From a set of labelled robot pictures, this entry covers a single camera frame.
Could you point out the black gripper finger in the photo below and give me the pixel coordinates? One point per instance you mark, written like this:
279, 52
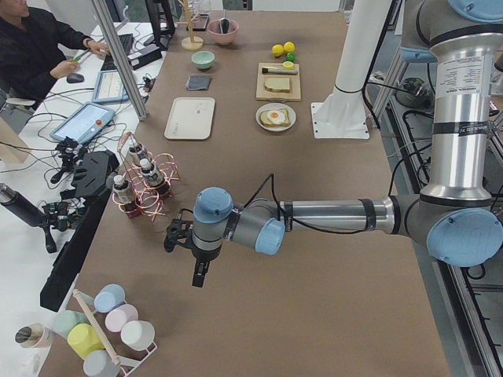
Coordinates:
200, 271

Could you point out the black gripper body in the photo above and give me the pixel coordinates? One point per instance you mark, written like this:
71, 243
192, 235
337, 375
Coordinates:
203, 255

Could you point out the white round plate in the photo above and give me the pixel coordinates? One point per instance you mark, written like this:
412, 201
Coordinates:
291, 113

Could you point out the bread slice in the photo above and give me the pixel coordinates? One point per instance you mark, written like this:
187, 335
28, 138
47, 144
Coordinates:
285, 111
277, 84

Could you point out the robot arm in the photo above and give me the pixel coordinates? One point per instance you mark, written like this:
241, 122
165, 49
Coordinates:
450, 216

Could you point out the cream rabbit tray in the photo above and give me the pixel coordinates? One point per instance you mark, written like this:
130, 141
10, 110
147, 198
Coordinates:
190, 118

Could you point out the black tray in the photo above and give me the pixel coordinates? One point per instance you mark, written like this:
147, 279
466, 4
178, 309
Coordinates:
200, 21

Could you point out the dark bottle white cap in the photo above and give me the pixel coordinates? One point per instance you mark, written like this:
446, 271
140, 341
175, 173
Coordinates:
137, 153

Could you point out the light blue cup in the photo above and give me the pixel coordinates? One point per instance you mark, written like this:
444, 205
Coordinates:
109, 297

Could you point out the white cup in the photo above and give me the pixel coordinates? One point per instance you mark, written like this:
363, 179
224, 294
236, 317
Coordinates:
138, 334

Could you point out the pink cup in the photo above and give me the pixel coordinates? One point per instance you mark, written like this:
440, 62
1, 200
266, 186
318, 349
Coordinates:
117, 318

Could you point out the blue teach pendant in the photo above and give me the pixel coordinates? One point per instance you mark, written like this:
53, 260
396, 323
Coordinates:
84, 124
109, 88

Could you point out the yellow cup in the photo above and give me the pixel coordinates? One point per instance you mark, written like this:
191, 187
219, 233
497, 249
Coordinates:
83, 339

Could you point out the green cup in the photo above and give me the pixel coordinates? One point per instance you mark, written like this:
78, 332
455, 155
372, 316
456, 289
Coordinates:
66, 320

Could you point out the grey cup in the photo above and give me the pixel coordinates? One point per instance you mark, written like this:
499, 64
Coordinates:
99, 364

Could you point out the grey folded cloth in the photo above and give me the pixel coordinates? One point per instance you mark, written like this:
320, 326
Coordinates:
198, 82

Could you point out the fried egg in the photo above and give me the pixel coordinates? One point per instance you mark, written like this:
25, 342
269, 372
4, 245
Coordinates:
274, 117

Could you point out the mint green bowl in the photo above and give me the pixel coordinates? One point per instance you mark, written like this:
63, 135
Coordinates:
203, 60

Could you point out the wooden cutting board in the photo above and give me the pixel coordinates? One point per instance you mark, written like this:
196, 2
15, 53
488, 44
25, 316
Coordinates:
262, 95

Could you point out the steel black-tipped muddler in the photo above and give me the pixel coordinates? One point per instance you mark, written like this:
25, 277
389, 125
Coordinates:
278, 71

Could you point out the grey computer mouse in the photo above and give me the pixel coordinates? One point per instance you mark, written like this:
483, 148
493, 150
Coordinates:
75, 78

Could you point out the wooden mug tree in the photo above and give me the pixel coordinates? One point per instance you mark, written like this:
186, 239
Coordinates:
192, 42

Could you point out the half lemon slice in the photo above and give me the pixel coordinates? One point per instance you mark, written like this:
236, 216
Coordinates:
288, 65

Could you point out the yellow lemon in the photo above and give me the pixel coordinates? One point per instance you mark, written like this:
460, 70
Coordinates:
277, 50
289, 47

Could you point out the green lime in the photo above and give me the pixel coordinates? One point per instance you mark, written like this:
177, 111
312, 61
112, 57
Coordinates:
290, 57

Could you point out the black monitor stand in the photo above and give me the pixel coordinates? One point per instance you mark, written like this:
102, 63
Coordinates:
161, 20

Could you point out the copper wire bottle rack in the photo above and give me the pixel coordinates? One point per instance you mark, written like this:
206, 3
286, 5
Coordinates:
148, 201

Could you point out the black camera stand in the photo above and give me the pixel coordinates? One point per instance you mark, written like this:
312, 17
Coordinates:
89, 184

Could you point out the white wire cup rack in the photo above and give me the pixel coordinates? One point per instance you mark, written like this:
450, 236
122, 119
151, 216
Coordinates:
130, 360

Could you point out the wooden rack handle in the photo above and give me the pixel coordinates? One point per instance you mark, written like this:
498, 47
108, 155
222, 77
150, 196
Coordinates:
79, 297

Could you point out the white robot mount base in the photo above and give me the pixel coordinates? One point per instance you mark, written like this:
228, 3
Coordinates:
342, 114

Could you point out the aluminium frame post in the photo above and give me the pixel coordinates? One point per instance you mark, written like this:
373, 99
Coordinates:
119, 56

